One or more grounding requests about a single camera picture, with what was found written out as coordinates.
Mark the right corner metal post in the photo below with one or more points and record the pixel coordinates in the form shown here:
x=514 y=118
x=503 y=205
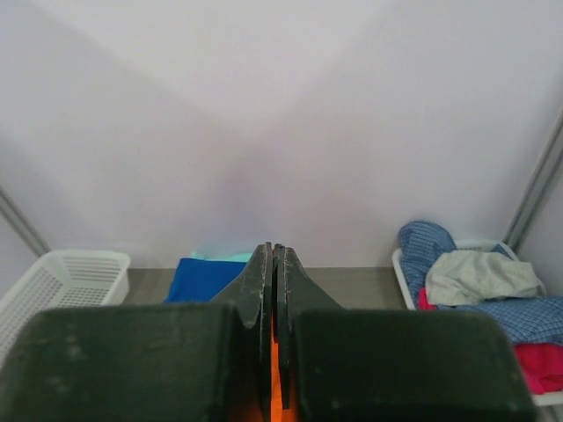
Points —
x=538 y=191

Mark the orange t-shirt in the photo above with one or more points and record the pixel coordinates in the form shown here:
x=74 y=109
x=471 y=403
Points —
x=275 y=391

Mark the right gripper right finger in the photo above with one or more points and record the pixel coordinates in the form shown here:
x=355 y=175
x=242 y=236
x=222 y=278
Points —
x=338 y=364

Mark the left corner metal post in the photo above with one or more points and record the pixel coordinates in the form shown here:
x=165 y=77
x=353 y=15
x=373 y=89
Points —
x=15 y=217

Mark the white plastic bin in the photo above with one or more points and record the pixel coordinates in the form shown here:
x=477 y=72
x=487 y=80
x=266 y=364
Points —
x=548 y=399

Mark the grey t-shirt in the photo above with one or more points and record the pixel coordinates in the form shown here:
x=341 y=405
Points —
x=471 y=277

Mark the blue checkered shirt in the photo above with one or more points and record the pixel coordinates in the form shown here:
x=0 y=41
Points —
x=422 y=243

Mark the pink t-shirt in bin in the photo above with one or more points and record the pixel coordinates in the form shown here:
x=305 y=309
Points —
x=538 y=365

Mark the folded blue t-shirt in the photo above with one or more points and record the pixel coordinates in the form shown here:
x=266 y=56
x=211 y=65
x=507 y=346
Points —
x=200 y=280

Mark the corner metal post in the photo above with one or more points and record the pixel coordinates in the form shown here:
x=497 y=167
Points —
x=538 y=191
x=15 y=217

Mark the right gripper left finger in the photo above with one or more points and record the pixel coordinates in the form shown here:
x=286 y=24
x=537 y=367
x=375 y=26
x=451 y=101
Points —
x=171 y=362

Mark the white perforated plastic basket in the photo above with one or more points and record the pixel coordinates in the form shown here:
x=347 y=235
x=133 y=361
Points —
x=64 y=279

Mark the folded teal t-shirt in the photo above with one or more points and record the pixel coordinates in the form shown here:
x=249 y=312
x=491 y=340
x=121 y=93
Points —
x=221 y=252

